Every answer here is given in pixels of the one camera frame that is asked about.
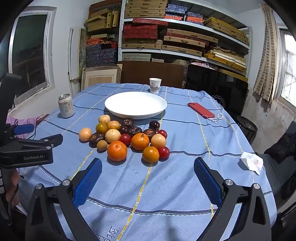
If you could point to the red tomato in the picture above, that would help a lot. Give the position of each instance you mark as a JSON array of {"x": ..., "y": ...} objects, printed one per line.
[
  {"x": 125, "y": 139},
  {"x": 162, "y": 134},
  {"x": 164, "y": 152}
]

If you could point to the long tan woven box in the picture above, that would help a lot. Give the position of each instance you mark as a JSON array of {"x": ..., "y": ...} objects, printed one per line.
[{"x": 141, "y": 44}]

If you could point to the green patterned panel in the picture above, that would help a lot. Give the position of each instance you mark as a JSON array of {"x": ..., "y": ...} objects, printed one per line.
[{"x": 82, "y": 48}]

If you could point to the small yellow passion fruit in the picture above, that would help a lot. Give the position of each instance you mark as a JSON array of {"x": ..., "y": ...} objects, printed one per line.
[{"x": 102, "y": 145}]

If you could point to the grey chair seat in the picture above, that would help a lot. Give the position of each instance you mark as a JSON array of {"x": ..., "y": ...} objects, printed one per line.
[{"x": 275, "y": 176}]

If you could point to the spotted yellow passion fruit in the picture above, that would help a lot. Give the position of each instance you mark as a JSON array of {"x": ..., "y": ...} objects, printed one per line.
[{"x": 104, "y": 118}]

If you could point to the beige patterned curtain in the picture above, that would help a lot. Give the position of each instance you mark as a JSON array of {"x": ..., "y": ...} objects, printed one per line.
[{"x": 267, "y": 58}]

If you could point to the stack of blue patterned boxes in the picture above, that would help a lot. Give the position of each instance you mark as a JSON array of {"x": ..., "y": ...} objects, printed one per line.
[
  {"x": 101, "y": 54},
  {"x": 175, "y": 10}
]

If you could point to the crumpled white tissue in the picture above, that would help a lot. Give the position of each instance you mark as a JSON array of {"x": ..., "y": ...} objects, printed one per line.
[{"x": 253, "y": 162}]

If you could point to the person's left hand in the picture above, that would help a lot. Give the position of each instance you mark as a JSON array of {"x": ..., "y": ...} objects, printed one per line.
[{"x": 12, "y": 185}]

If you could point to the grey patterned box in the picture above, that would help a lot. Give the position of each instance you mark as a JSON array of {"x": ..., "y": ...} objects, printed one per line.
[{"x": 136, "y": 57}]

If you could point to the white narrow panel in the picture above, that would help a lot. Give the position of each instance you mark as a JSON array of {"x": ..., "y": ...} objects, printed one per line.
[{"x": 70, "y": 53}]

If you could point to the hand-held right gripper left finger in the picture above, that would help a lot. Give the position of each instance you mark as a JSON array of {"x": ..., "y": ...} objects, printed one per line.
[{"x": 89, "y": 180}]

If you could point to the white paper cup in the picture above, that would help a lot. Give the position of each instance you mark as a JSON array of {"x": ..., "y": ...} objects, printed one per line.
[{"x": 155, "y": 85}]

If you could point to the wooden picture frame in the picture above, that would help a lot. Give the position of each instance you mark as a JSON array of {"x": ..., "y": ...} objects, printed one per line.
[{"x": 99, "y": 76}]

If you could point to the red patterned box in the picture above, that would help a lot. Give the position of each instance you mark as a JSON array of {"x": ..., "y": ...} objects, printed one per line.
[{"x": 140, "y": 31}]

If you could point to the brown wooden board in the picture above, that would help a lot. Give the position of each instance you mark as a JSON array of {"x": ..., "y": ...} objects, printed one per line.
[{"x": 150, "y": 71}]

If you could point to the dark brown box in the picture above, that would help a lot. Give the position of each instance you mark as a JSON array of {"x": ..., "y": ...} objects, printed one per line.
[{"x": 104, "y": 5}]

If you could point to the bright window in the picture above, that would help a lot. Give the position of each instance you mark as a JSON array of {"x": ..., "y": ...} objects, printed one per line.
[{"x": 289, "y": 69}]

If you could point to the stack of tan woven boxes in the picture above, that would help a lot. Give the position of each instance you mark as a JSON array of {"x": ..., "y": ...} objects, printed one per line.
[
  {"x": 145, "y": 9},
  {"x": 226, "y": 29},
  {"x": 185, "y": 41}
]

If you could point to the stack of yellow flat boxes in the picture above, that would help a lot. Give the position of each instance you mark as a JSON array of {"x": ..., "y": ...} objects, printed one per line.
[{"x": 226, "y": 59}]

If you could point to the blue checked tablecloth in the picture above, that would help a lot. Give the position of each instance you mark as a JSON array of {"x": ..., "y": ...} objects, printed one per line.
[{"x": 161, "y": 185}]

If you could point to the black round stool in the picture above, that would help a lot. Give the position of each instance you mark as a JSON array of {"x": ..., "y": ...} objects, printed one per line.
[{"x": 246, "y": 126}]

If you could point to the dark water chestnut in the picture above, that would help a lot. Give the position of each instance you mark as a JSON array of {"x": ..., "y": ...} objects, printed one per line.
[
  {"x": 149, "y": 132},
  {"x": 127, "y": 122},
  {"x": 135, "y": 130},
  {"x": 154, "y": 125},
  {"x": 96, "y": 138},
  {"x": 123, "y": 129}
]

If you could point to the pile of gold fabric boxes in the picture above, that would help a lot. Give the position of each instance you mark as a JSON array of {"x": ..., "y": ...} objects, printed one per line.
[{"x": 99, "y": 22}]

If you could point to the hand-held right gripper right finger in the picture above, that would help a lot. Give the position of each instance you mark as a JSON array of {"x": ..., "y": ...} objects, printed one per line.
[{"x": 208, "y": 180}]

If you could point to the greenish mandarin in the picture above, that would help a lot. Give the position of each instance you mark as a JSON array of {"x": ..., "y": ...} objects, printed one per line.
[{"x": 101, "y": 128}]

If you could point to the black monitor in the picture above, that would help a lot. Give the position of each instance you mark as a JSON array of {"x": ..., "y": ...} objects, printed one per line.
[{"x": 215, "y": 83}]

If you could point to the dark window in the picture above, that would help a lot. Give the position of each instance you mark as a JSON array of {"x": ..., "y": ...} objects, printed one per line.
[{"x": 30, "y": 51}]

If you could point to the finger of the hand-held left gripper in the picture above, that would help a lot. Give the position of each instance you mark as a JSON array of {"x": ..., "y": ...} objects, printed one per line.
[
  {"x": 46, "y": 141},
  {"x": 23, "y": 129}
]

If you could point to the white plate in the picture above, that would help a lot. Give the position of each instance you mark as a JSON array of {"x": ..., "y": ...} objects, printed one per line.
[{"x": 136, "y": 104}]

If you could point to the white drink can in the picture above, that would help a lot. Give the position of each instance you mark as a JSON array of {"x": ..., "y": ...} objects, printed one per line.
[{"x": 66, "y": 107}]

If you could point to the black jacket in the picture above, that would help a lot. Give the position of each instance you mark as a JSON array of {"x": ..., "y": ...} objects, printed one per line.
[{"x": 282, "y": 146}]

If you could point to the white metal shelf rack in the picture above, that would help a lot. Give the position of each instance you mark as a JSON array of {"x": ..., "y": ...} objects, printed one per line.
[{"x": 138, "y": 51}]

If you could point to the pink cloth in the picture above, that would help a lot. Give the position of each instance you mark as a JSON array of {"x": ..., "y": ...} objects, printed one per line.
[{"x": 20, "y": 121}]

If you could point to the red phone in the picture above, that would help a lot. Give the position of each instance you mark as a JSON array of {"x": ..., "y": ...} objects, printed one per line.
[{"x": 201, "y": 110}]

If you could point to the small orange mandarin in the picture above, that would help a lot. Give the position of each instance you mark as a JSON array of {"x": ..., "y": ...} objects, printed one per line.
[{"x": 150, "y": 154}]

